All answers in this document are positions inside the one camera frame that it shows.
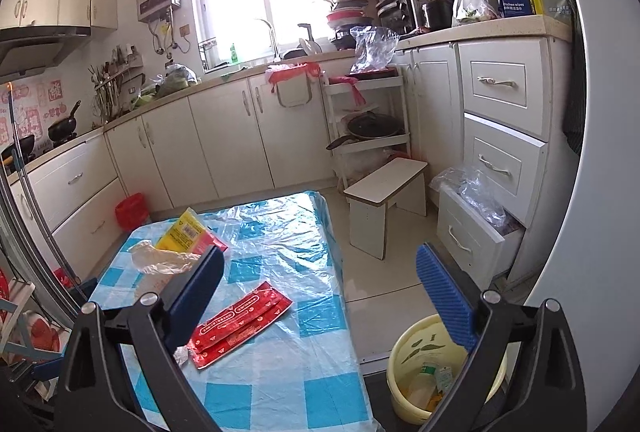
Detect small white step stool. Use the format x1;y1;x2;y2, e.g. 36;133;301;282
344;158;427;261

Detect clear plastic bag in drawer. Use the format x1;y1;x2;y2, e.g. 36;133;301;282
430;166;509;232

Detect mop pole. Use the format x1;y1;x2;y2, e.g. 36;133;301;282
4;82;88;302

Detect red flat wrapper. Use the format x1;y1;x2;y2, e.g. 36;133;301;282
186;282;293;370

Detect red floor trash bin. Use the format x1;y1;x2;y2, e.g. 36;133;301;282
114;192;151;232

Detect yellow pink snack bag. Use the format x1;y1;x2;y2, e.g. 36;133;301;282
155;208;228;256

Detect white refrigerator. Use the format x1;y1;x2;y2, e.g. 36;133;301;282
527;0;639;431

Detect blue box on counter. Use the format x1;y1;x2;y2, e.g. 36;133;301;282
499;0;535;18

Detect white storage rack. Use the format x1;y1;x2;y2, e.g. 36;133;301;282
321;67;411;189

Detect black pan on rack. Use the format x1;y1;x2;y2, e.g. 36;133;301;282
326;111;404;150

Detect open bottom drawer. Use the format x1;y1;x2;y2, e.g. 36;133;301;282
437;186;524;290

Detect range hood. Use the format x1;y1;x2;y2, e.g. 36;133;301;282
0;26;92;83

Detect crumpled white plastic bag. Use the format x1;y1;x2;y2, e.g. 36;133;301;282
128;240;200;275

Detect red bag hanging bin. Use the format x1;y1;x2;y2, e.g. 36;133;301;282
265;62;321;108

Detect clear plastic bag on rack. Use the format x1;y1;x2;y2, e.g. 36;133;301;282
349;26;399;74

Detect black wok on stove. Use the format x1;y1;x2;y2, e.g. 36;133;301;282
48;100;81;144

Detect yellow plastic trash bucket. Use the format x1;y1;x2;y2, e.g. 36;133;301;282
386;312;509;427

